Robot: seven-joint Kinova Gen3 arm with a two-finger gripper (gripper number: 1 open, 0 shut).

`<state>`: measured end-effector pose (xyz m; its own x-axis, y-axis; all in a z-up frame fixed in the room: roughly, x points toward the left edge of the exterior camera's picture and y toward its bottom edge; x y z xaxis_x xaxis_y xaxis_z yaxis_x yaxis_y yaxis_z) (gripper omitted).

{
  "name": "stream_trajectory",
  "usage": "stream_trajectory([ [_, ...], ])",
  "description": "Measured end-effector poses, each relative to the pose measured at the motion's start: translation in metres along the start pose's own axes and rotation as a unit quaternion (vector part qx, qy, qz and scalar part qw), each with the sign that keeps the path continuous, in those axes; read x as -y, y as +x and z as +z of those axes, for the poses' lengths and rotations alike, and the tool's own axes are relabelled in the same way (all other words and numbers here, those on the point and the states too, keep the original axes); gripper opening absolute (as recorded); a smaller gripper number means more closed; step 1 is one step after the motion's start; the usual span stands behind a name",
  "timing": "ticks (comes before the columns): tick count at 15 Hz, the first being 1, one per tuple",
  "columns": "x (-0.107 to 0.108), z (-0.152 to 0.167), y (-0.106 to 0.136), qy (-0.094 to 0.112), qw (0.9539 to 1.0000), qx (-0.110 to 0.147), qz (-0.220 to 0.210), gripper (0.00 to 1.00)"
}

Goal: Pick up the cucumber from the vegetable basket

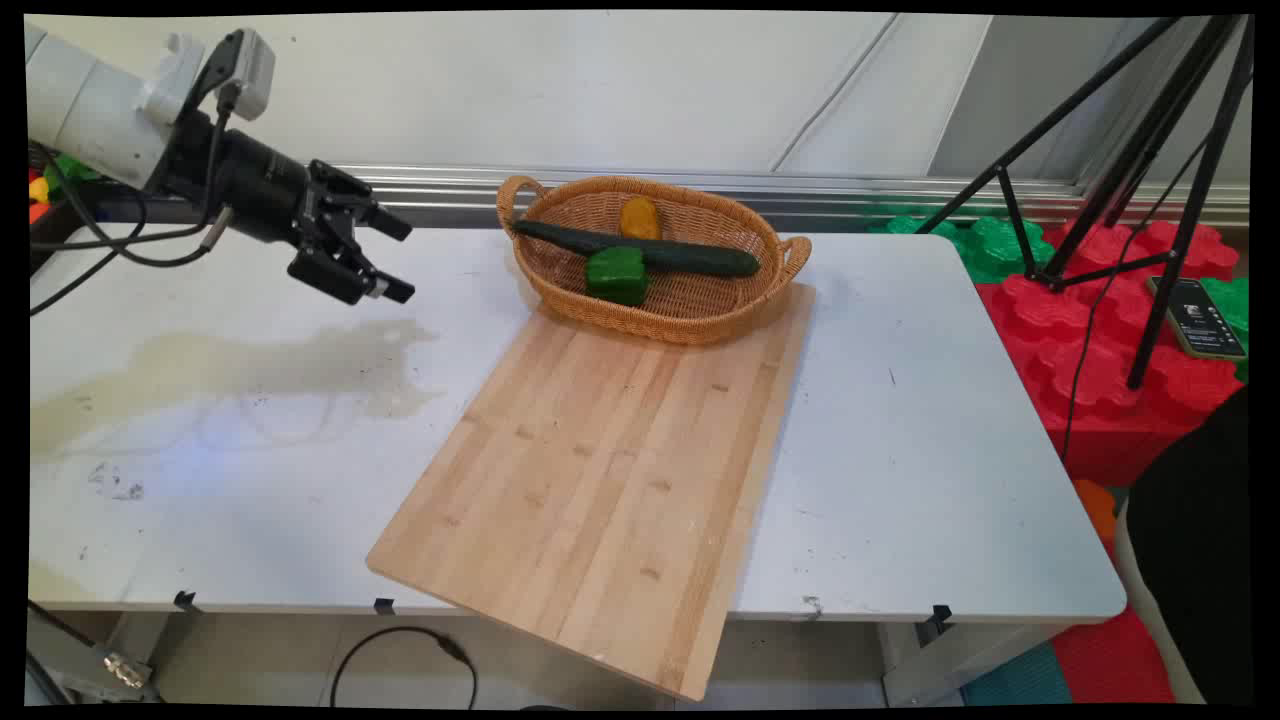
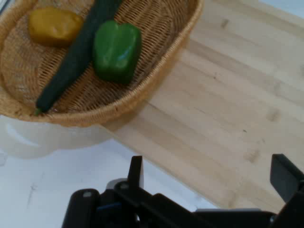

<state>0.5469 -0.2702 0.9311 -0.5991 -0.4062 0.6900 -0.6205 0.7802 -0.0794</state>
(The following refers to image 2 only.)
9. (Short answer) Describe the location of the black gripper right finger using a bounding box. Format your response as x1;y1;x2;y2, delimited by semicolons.
270;153;304;228

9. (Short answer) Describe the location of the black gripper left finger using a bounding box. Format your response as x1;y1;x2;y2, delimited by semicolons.
62;155;196;228

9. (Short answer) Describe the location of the dark green cucumber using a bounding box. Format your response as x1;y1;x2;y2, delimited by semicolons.
34;0;123;116

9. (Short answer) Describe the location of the bamboo cutting board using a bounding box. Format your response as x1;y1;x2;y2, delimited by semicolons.
104;0;304;214

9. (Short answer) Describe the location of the green bell pepper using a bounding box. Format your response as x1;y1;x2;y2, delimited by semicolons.
92;19;142;84

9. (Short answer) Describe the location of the oval wicker basket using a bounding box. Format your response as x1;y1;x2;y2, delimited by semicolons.
0;0;205;128

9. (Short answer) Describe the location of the yellow bell pepper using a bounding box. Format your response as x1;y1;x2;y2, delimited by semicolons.
28;7;84;47

